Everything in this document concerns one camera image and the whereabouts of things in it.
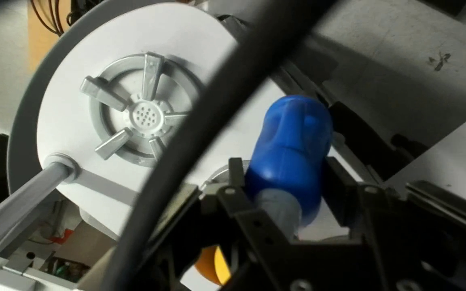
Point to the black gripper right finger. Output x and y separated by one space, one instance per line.
418 239

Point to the white toy kitchen cabinet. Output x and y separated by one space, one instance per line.
75 221

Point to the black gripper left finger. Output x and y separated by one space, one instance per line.
255 247

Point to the grey toy stove burner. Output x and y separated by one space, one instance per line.
138 102

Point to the blue detergent bottle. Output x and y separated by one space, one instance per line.
286 171

